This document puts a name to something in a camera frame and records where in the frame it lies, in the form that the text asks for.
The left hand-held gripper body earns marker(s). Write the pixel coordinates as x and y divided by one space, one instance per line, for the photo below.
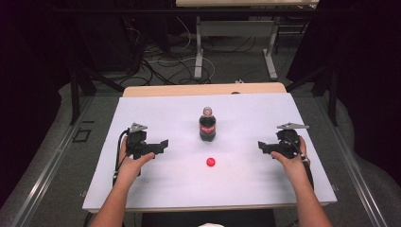
136 140

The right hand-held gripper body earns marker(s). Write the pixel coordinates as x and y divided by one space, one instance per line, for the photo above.
288 140

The dark cola bottle red label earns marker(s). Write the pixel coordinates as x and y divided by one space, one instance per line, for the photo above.
207 127

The red bottle cap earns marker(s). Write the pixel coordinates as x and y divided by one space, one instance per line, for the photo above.
211 162

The person's right hand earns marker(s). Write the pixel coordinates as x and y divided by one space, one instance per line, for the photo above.
291 167

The person's left hand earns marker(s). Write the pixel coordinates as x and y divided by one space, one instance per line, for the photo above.
132 168

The white table mat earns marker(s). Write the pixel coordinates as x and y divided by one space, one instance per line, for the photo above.
246 126

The wooden table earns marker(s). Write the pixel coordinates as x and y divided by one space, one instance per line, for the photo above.
189 90

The black metal stand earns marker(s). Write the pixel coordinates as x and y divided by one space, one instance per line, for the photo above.
332 91
75 94

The black curtain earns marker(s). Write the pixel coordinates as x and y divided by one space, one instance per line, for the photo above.
28 78
369 78

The black square floor frame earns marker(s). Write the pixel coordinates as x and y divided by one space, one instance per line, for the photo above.
82 135

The metal floor rail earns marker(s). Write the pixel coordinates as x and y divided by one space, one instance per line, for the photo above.
47 167
350 164

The white metal frame desk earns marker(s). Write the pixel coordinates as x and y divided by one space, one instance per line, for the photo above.
235 28

